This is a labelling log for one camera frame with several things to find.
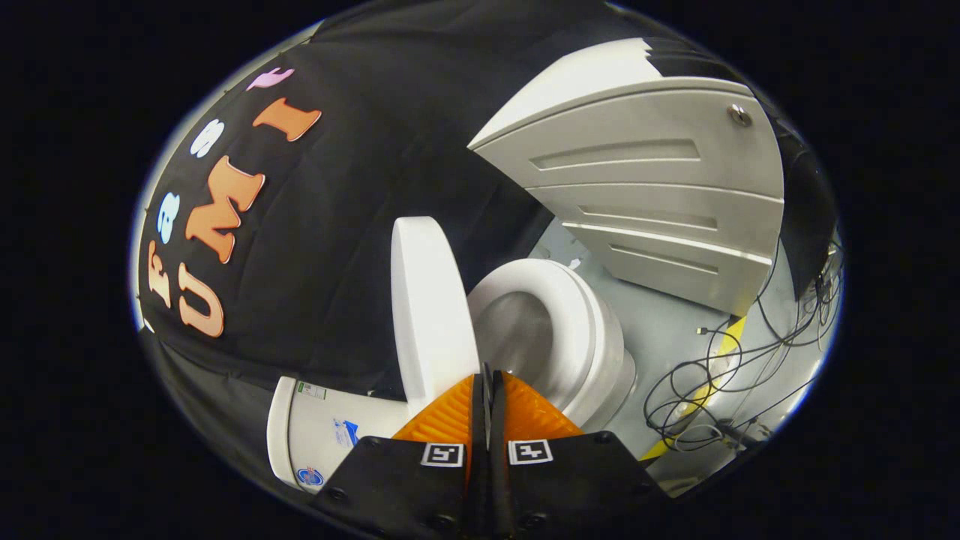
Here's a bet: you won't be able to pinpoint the white drawer cabinet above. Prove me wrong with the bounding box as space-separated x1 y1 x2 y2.
467 37 786 316

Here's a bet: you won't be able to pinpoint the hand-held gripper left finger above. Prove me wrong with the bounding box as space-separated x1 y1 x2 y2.
311 365 492 540

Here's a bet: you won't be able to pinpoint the yellow floor tape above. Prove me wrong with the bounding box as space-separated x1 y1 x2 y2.
641 315 747 462

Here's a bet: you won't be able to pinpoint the white ceramic toilet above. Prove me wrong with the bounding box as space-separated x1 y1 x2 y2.
266 259 638 492

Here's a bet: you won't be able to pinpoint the white toilet seat ring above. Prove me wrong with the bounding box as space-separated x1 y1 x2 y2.
466 259 605 421

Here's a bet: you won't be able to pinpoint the tangled black cables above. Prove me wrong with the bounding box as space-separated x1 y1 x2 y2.
643 240 845 455

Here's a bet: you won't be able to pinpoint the black backdrop cloth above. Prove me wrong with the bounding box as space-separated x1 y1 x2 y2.
135 0 837 481

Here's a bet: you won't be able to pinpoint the white toilet lid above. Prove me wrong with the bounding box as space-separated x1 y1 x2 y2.
390 216 481 421

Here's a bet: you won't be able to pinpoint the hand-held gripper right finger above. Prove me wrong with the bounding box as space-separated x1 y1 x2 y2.
489 365 672 540

